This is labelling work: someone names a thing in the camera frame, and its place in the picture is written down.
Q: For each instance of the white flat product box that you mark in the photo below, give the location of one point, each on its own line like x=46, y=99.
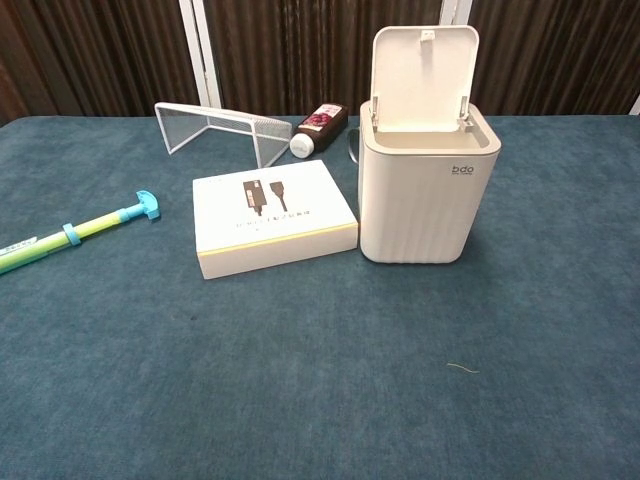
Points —
x=270, y=210

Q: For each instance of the small yellow thread scrap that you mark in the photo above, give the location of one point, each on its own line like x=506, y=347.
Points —
x=462, y=368

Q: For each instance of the white partition post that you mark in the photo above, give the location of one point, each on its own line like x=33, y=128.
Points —
x=200, y=50
x=635, y=107
x=457, y=15

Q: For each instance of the dark bottle with white cap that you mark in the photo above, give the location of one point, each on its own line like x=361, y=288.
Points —
x=320, y=127

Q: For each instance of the blue felt table cover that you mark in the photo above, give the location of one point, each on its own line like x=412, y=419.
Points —
x=300, y=375

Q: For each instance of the white lidded trash bin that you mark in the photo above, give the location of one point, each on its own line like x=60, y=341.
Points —
x=425, y=210

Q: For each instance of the green and blue hand pump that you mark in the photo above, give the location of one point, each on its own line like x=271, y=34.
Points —
x=95, y=225

